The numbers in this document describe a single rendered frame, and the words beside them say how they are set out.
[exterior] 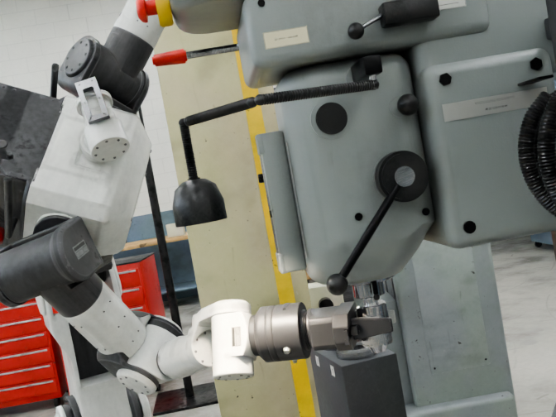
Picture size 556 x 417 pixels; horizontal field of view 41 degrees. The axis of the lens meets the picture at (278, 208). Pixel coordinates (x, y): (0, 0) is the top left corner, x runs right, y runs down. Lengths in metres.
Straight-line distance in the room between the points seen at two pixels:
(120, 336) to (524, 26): 0.83
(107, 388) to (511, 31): 1.10
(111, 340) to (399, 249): 0.55
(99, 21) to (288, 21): 9.44
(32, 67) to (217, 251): 7.85
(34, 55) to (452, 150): 9.63
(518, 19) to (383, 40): 0.20
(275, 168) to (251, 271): 1.78
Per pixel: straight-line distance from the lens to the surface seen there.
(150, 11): 1.14
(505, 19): 1.11
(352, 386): 1.52
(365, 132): 1.04
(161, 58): 1.23
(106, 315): 1.33
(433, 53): 1.07
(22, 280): 1.27
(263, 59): 1.01
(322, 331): 1.14
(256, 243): 2.85
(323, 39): 1.03
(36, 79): 10.46
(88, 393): 1.68
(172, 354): 1.33
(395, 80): 1.06
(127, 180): 1.37
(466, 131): 1.06
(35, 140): 1.38
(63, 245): 1.23
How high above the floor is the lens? 1.49
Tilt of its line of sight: 3 degrees down
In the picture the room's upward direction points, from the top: 10 degrees counter-clockwise
